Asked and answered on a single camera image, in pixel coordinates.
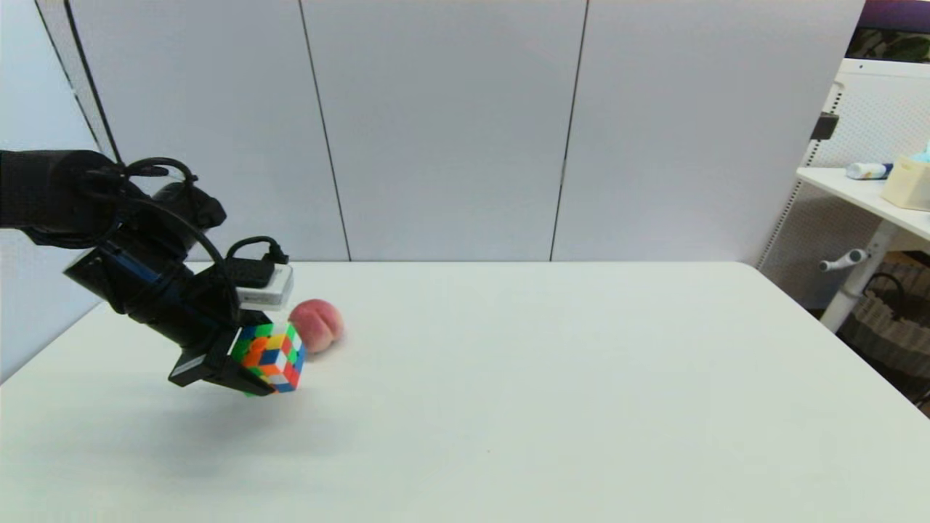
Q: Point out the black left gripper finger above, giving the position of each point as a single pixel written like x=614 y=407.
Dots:
x=256 y=317
x=218 y=372

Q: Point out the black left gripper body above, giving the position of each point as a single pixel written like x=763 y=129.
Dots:
x=192 y=316

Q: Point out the multicoloured rubiks cube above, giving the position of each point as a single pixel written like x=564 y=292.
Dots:
x=272 y=358

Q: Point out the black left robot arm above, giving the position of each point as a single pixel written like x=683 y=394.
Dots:
x=65 y=192

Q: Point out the pink peach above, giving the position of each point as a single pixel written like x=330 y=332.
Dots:
x=323 y=323

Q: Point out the black clip on panel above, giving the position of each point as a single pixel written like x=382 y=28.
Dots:
x=824 y=127

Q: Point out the white side table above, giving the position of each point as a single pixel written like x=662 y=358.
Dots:
x=866 y=195

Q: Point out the white and blue bottle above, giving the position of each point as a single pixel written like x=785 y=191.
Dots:
x=866 y=171

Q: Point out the woven basket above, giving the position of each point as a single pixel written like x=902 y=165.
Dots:
x=895 y=336

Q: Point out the white perforated panel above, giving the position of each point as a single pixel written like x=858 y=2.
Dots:
x=884 y=109

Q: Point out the cream storage box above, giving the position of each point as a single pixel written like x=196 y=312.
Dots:
x=907 y=184

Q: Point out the teal item in box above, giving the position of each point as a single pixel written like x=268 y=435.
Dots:
x=923 y=155

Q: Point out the camouflage fabric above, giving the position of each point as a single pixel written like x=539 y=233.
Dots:
x=892 y=46

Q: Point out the purple board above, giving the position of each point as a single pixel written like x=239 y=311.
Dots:
x=899 y=14

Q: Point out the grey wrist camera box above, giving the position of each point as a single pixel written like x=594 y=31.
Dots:
x=267 y=290

